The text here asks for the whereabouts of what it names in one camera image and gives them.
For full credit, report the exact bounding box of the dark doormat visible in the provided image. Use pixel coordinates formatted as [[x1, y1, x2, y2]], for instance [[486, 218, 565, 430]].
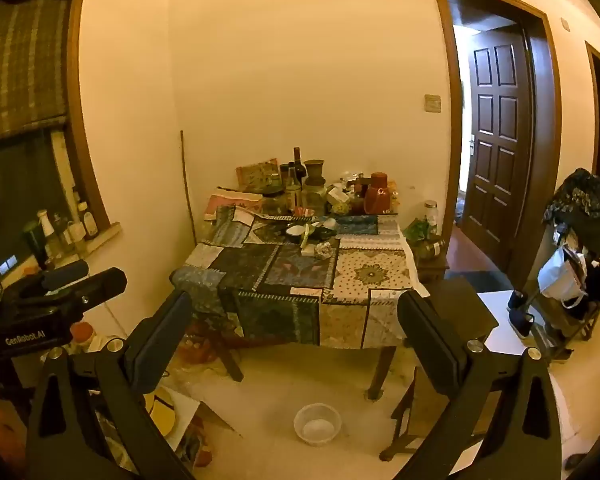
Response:
[[445, 270, 514, 294]]

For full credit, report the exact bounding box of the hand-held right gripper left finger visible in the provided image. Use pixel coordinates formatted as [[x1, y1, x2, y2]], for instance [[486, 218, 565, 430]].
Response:
[[26, 289, 196, 480]]

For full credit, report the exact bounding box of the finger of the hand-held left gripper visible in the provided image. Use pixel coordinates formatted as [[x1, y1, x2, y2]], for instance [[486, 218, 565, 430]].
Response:
[[40, 260, 90, 293], [62, 267, 128, 313]]

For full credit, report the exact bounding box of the clear plastic bag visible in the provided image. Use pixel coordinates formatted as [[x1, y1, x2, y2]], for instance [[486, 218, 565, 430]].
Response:
[[170, 322, 222, 373]]

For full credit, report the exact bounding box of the small brown bottle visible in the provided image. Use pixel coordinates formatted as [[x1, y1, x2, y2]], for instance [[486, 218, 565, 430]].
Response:
[[77, 201, 100, 241]]

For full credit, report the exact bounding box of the orange-lidded jar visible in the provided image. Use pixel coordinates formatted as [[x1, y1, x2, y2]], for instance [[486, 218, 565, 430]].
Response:
[[70, 322, 97, 347]]

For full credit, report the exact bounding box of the dark wine bottle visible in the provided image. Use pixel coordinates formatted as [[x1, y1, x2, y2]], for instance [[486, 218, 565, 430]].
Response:
[[292, 147, 307, 186]]

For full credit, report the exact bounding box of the small wooden side table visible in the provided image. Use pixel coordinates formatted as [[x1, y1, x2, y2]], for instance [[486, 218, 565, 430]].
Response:
[[414, 252, 452, 288]]

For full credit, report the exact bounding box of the brown panelled door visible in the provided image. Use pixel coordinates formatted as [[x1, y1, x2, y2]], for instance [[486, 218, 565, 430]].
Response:
[[461, 25, 532, 272]]

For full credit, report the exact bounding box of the white-capped bottle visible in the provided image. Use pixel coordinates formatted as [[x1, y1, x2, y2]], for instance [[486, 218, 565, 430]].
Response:
[[36, 209, 64, 262]]

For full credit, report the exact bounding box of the red thermos flask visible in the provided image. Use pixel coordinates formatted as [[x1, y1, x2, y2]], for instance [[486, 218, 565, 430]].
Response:
[[364, 172, 392, 215]]

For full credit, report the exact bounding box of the thin wooden stick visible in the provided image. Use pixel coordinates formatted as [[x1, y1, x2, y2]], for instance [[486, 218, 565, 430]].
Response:
[[180, 130, 197, 243]]

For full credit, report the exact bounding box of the green leafy plant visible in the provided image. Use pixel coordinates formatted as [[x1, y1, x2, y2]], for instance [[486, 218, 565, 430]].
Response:
[[404, 220, 433, 247]]

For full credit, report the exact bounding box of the white face mask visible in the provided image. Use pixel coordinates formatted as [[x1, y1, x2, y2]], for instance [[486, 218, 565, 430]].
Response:
[[539, 246, 589, 309]]

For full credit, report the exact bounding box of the white bowl with objects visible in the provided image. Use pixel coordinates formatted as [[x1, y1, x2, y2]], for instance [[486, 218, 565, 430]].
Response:
[[294, 403, 342, 446]]

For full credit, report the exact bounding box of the clothes rack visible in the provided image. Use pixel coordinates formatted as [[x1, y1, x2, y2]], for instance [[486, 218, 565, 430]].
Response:
[[537, 220, 600, 361]]

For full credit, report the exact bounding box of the clear glass liquor bottle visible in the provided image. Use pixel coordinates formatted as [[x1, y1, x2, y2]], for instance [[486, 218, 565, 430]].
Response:
[[285, 162, 302, 209]]

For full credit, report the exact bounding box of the yellow round disc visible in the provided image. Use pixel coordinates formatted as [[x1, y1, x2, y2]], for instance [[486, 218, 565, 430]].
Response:
[[144, 385, 177, 437]]

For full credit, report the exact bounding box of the dark wooden stool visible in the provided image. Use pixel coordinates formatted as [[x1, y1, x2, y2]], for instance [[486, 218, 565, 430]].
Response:
[[379, 277, 499, 462]]

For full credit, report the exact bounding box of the wooden window frame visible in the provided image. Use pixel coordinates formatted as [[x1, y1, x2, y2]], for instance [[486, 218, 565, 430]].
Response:
[[62, 0, 112, 233]]

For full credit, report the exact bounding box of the dark green bottle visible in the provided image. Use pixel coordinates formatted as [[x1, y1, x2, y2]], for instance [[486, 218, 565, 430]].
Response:
[[21, 220, 51, 272]]

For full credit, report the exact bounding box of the dark patterned garment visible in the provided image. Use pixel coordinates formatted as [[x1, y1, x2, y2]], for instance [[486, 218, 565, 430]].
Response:
[[542, 167, 600, 233]]

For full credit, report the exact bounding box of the brown ceramic vase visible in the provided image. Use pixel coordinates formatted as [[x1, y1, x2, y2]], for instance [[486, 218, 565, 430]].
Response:
[[303, 159, 326, 187]]

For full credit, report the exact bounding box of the patterned flat box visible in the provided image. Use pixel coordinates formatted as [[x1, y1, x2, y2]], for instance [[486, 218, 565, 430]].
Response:
[[236, 159, 280, 191]]

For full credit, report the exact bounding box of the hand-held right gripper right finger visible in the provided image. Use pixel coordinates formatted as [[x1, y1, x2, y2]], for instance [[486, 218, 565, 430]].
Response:
[[380, 290, 566, 480]]

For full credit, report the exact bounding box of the plaid window blind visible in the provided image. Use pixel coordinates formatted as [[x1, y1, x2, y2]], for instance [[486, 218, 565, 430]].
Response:
[[0, 0, 79, 148]]

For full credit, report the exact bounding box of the glass jar with metal lid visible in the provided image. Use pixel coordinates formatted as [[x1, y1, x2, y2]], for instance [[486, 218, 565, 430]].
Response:
[[423, 200, 440, 234]]

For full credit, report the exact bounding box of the patchwork tablecloth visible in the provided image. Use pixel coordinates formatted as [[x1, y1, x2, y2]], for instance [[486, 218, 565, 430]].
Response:
[[170, 200, 431, 351]]

